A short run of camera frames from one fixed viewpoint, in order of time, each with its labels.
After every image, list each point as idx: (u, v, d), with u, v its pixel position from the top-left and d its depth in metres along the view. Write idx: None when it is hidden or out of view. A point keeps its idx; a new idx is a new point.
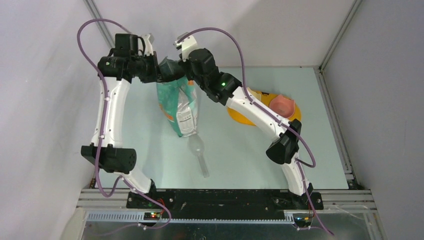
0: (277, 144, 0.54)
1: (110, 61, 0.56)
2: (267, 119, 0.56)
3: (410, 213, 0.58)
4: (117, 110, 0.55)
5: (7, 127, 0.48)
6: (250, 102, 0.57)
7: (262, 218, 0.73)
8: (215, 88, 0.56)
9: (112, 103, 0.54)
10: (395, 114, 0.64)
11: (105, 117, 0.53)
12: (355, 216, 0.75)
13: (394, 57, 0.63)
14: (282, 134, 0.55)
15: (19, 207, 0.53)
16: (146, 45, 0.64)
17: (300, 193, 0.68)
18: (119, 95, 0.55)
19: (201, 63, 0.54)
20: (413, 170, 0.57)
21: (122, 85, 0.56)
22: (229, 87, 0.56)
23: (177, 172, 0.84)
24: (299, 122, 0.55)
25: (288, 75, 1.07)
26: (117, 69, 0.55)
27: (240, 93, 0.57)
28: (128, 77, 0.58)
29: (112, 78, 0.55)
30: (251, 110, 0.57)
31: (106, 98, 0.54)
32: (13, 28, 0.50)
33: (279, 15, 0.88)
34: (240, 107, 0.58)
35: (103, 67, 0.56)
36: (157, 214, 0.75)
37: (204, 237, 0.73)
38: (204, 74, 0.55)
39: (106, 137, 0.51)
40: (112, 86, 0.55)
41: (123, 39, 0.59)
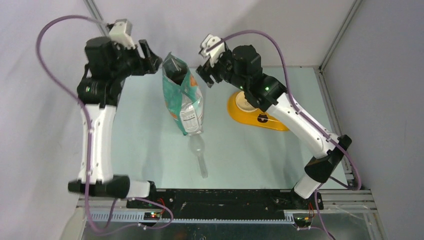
0: (324, 162, 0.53)
1: (90, 86, 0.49)
2: (315, 134, 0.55)
3: (411, 213, 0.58)
4: (102, 141, 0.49)
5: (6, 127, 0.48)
6: (296, 112, 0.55)
7: (262, 218, 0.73)
8: (257, 92, 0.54)
9: (98, 133, 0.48)
10: (395, 113, 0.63)
11: (91, 148, 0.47)
12: (355, 216, 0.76)
13: (394, 56, 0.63)
14: (330, 151, 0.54)
15: (20, 206, 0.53)
16: (120, 37, 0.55)
17: (305, 197, 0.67)
18: (105, 124, 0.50)
19: (247, 63, 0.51)
20: (413, 171, 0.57)
21: (106, 112, 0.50)
22: (272, 92, 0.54)
23: (177, 172, 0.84)
24: (349, 140, 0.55)
25: (289, 75, 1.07)
26: (98, 96, 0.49)
27: (285, 100, 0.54)
28: (112, 100, 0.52)
29: (93, 105, 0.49)
30: (298, 122, 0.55)
31: (89, 130, 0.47)
32: (11, 27, 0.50)
33: (279, 14, 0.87)
34: (285, 117, 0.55)
35: (82, 93, 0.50)
36: (157, 214, 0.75)
37: (204, 236, 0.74)
38: (248, 76, 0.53)
39: (93, 173, 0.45)
40: (95, 115, 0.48)
41: (94, 54, 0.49)
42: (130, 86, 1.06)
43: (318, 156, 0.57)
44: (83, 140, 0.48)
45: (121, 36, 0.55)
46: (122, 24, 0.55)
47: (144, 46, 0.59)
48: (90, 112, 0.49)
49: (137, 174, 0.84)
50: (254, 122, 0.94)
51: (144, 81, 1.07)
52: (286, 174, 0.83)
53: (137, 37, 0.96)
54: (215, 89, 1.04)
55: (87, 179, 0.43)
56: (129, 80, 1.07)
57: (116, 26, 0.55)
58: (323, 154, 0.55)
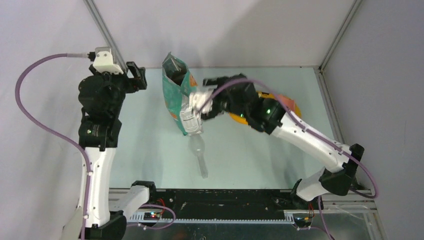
0: (343, 176, 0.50)
1: (91, 128, 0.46)
2: (326, 148, 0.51)
3: (410, 213, 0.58)
4: (102, 182, 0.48)
5: (7, 127, 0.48)
6: (303, 129, 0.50)
7: (262, 218, 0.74)
8: (259, 117, 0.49)
9: (97, 177, 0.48)
10: (395, 114, 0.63)
11: (88, 193, 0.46)
12: (355, 216, 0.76)
13: (394, 57, 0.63)
14: (346, 164, 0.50)
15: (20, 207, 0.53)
16: (108, 68, 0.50)
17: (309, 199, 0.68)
18: (104, 167, 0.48)
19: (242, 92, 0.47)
20: (413, 171, 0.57)
21: (107, 153, 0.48)
22: (276, 114, 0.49)
23: (177, 173, 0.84)
24: (362, 149, 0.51)
25: (289, 75, 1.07)
26: (100, 140, 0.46)
27: (289, 122, 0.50)
28: (113, 141, 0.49)
29: (94, 146, 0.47)
30: (305, 140, 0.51)
31: (89, 173, 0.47)
32: (12, 27, 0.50)
33: (279, 15, 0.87)
34: (292, 137, 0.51)
35: (83, 135, 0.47)
36: (157, 214, 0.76)
37: (204, 237, 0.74)
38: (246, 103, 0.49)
39: (90, 217, 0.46)
40: (94, 157, 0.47)
41: (92, 103, 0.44)
42: None
43: (333, 171, 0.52)
44: (83, 181, 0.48)
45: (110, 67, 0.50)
46: (107, 54, 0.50)
47: (134, 68, 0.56)
48: (90, 154, 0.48)
49: (137, 174, 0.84)
50: None
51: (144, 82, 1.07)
52: (286, 174, 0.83)
53: (136, 37, 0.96)
54: None
55: (83, 224, 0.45)
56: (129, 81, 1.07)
57: (99, 57, 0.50)
58: (338, 168, 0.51)
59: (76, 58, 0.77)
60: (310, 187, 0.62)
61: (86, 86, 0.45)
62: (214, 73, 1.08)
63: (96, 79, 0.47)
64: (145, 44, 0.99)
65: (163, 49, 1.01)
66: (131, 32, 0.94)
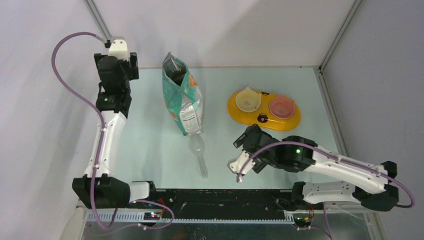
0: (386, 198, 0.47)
1: (108, 98, 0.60)
2: (363, 173, 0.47)
3: (411, 214, 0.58)
4: (113, 141, 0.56)
5: (7, 127, 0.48)
6: (335, 161, 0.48)
7: (262, 218, 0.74)
8: (287, 160, 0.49)
9: (109, 134, 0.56)
10: (396, 113, 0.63)
11: (101, 147, 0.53)
12: (355, 216, 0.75)
13: (395, 56, 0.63)
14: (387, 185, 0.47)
15: (20, 206, 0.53)
16: (120, 52, 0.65)
17: (315, 201, 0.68)
18: (116, 127, 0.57)
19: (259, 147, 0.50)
20: (413, 171, 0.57)
21: (119, 117, 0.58)
22: (303, 152, 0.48)
23: (177, 172, 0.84)
24: (395, 165, 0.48)
25: (289, 75, 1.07)
26: (115, 105, 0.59)
27: (321, 158, 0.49)
28: (124, 110, 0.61)
29: (108, 110, 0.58)
30: (344, 171, 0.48)
31: (103, 129, 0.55)
32: (13, 28, 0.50)
33: (279, 15, 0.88)
34: (327, 170, 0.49)
35: (101, 103, 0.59)
36: (157, 214, 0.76)
37: (204, 237, 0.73)
38: (269, 152, 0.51)
39: (100, 167, 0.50)
40: (109, 118, 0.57)
41: (108, 74, 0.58)
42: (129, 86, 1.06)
43: (378, 194, 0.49)
44: (95, 140, 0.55)
45: (122, 53, 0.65)
46: (122, 42, 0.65)
47: (134, 58, 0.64)
48: (105, 117, 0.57)
49: (136, 174, 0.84)
50: (254, 122, 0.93)
51: (143, 82, 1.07)
52: (286, 174, 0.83)
53: (136, 37, 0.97)
54: (215, 89, 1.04)
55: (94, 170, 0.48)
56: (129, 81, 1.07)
57: (115, 43, 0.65)
58: (381, 191, 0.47)
59: (79, 58, 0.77)
60: (329, 197, 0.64)
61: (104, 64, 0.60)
62: (214, 73, 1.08)
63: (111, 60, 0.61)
64: (145, 44, 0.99)
65: (163, 48, 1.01)
66: (132, 32, 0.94)
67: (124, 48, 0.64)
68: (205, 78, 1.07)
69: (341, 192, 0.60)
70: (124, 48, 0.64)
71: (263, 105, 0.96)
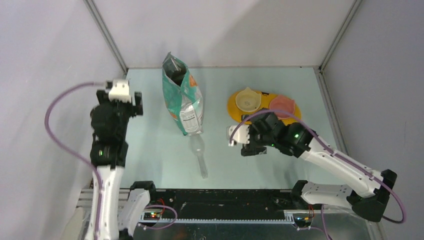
0: (373, 202, 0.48)
1: (102, 151, 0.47)
2: (356, 174, 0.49)
3: (410, 214, 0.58)
4: (111, 205, 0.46)
5: (8, 127, 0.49)
6: (331, 154, 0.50)
7: (262, 218, 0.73)
8: (287, 141, 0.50)
9: (107, 194, 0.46)
10: (395, 113, 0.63)
11: (99, 212, 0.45)
12: (356, 217, 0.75)
13: (394, 56, 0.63)
14: (377, 190, 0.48)
15: (20, 206, 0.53)
16: (122, 98, 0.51)
17: (310, 201, 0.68)
18: (114, 184, 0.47)
19: (262, 122, 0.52)
20: (413, 171, 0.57)
21: (117, 172, 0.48)
22: (302, 138, 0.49)
23: (177, 172, 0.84)
24: (395, 176, 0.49)
25: (289, 75, 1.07)
26: (112, 160, 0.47)
27: (318, 147, 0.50)
28: (122, 161, 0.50)
29: (104, 167, 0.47)
30: (336, 165, 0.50)
31: (100, 191, 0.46)
32: (14, 28, 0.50)
33: (279, 15, 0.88)
34: (320, 161, 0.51)
35: (95, 157, 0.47)
36: (157, 214, 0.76)
37: (204, 237, 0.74)
38: (271, 131, 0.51)
39: (101, 234, 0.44)
40: (106, 176, 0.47)
41: (102, 127, 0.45)
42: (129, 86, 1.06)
43: (365, 196, 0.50)
44: (92, 200, 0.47)
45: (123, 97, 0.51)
46: (125, 86, 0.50)
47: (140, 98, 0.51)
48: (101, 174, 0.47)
49: (137, 174, 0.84)
50: None
51: (144, 82, 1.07)
52: (286, 174, 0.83)
53: (137, 37, 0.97)
54: (215, 89, 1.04)
55: None
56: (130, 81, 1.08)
57: (116, 87, 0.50)
58: (369, 193, 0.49)
59: (80, 58, 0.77)
60: (324, 198, 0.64)
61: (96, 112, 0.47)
62: (215, 73, 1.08)
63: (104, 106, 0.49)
64: (145, 44, 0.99)
65: (163, 49, 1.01)
66: (132, 32, 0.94)
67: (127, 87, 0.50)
68: (206, 78, 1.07)
69: (337, 194, 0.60)
70: (127, 88, 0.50)
71: (262, 106, 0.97)
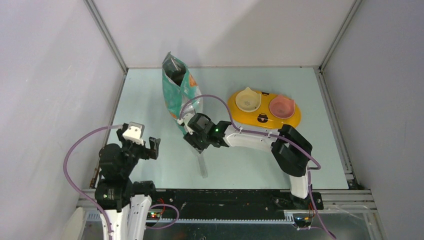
0: (275, 153, 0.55)
1: (107, 192, 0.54)
2: (257, 137, 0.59)
3: (411, 214, 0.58)
4: None
5: (7, 126, 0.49)
6: (239, 131, 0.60)
7: (262, 218, 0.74)
8: (214, 137, 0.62)
9: (117, 235, 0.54)
10: (396, 112, 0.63)
11: None
12: (355, 216, 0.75)
13: (395, 56, 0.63)
14: (273, 143, 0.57)
15: (19, 207, 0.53)
16: (134, 139, 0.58)
17: (304, 196, 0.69)
18: (122, 224, 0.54)
19: (194, 124, 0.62)
20: (413, 171, 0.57)
21: (123, 213, 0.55)
22: (222, 130, 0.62)
23: (177, 172, 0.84)
24: (286, 126, 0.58)
25: (289, 75, 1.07)
26: (116, 201, 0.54)
27: (230, 130, 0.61)
28: (125, 201, 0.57)
29: (111, 208, 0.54)
30: (244, 137, 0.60)
31: (110, 233, 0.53)
32: (13, 28, 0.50)
33: (279, 15, 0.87)
34: (234, 140, 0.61)
35: (100, 198, 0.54)
36: (157, 214, 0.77)
37: (204, 236, 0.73)
38: (201, 131, 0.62)
39: None
40: (114, 218, 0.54)
41: (109, 166, 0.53)
42: (129, 86, 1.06)
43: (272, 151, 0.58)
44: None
45: (135, 139, 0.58)
46: (137, 130, 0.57)
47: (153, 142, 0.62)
48: (109, 215, 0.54)
49: (136, 174, 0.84)
50: (254, 122, 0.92)
51: (144, 82, 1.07)
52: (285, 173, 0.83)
53: (137, 37, 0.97)
54: (214, 89, 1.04)
55: None
56: (130, 82, 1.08)
57: (130, 129, 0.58)
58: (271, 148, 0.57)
59: (80, 58, 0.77)
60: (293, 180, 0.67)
61: (105, 152, 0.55)
62: (214, 73, 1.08)
63: (114, 144, 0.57)
64: (145, 44, 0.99)
65: (163, 49, 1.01)
66: (132, 32, 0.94)
67: (141, 133, 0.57)
68: (205, 78, 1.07)
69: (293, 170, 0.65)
70: (142, 134, 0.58)
71: (262, 106, 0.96)
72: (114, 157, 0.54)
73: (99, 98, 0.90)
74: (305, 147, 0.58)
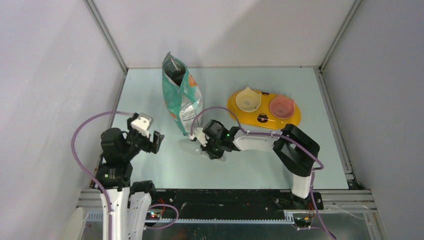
0: (277, 151, 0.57)
1: (108, 173, 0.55)
2: (261, 137, 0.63)
3: (410, 214, 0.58)
4: (121, 222, 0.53)
5: (6, 127, 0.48)
6: (246, 134, 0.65)
7: (263, 218, 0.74)
8: (226, 140, 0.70)
9: (117, 216, 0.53)
10: (397, 112, 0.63)
11: (111, 232, 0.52)
12: (355, 216, 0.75)
13: (395, 56, 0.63)
14: (275, 142, 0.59)
15: (18, 207, 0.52)
16: (141, 130, 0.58)
17: (305, 196, 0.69)
18: (122, 205, 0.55)
19: (207, 131, 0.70)
20: (413, 171, 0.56)
21: (123, 193, 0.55)
22: (232, 134, 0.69)
23: (177, 172, 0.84)
24: (289, 124, 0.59)
25: (289, 75, 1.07)
26: (117, 181, 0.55)
27: (238, 134, 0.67)
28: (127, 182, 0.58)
29: (112, 188, 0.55)
30: (250, 139, 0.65)
31: (110, 212, 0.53)
32: (14, 29, 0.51)
33: (279, 14, 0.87)
34: (243, 143, 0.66)
35: (102, 179, 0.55)
36: (157, 214, 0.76)
37: (204, 237, 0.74)
38: (216, 137, 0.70)
39: None
40: (114, 197, 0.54)
41: (110, 147, 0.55)
42: (129, 86, 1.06)
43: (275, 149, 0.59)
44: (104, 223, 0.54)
45: (142, 130, 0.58)
46: (146, 121, 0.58)
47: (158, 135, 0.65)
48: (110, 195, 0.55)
49: (136, 173, 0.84)
50: (254, 121, 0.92)
51: (143, 82, 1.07)
52: (285, 173, 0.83)
53: (137, 37, 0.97)
54: (214, 89, 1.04)
55: None
56: (130, 82, 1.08)
57: (139, 120, 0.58)
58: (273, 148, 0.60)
59: (80, 58, 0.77)
60: (300, 183, 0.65)
61: (107, 135, 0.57)
62: (215, 72, 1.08)
63: (114, 129, 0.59)
64: (145, 43, 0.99)
65: (163, 49, 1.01)
66: (133, 32, 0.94)
67: (149, 124, 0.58)
68: (206, 78, 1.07)
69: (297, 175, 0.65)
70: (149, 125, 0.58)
71: (262, 105, 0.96)
72: (114, 138, 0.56)
73: (99, 98, 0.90)
74: (310, 146, 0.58)
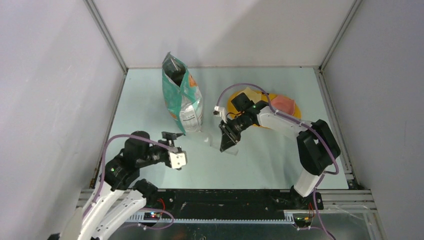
0: (299, 141, 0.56)
1: (114, 168, 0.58)
2: (288, 122, 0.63)
3: (410, 214, 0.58)
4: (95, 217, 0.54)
5: (5, 127, 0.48)
6: (274, 113, 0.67)
7: (262, 218, 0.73)
8: (250, 111, 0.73)
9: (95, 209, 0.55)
10: (397, 112, 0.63)
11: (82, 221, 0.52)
12: (355, 216, 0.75)
13: (395, 56, 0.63)
14: (301, 131, 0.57)
15: (17, 207, 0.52)
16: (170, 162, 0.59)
17: (305, 195, 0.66)
18: (106, 202, 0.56)
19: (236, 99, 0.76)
20: (413, 171, 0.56)
21: (113, 194, 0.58)
22: (257, 107, 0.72)
23: (177, 172, 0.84)
24: (321, 120, 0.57)
25: (289, 75, 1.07)
26: (115, 181, 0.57)
27: (266, 111, 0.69)
28: (124, 186, 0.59)
29: (108, 184, 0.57)
30: (276, 119, 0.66)
31: (92, 202, 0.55)
32: (14, 28, 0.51)
33: (279, 14, 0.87)
34: (269, 120, 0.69)
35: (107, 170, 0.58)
36: (157, 214, 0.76)
37: (204, 236, 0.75)
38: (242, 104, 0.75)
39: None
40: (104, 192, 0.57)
41: (131, 148, 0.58)
42: (130, 86, 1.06)
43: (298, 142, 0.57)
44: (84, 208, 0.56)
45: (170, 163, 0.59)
46: (179, 164, 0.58)
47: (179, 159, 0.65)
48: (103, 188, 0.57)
49: None
50: None
51: (143, 82, 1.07)
52: (285, 173, 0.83)
53: (137, 37, 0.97)
54: (215, 89, 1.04)
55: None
56: (130, 82, 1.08)
57: (177, 157, 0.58)
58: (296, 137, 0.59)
59: (80, 58, 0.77)
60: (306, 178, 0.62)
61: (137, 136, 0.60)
62: (215, 72, 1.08)
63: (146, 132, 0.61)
64: (146, 43, 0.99)
65: (164, 49, 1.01)
66: (133, 31, 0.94)
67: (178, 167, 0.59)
68: (206, 78, 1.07)
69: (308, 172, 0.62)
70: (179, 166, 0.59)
71: None
72: (140, 143, 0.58)
73: (99, 98, 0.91)
74: (333, 149, 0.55)
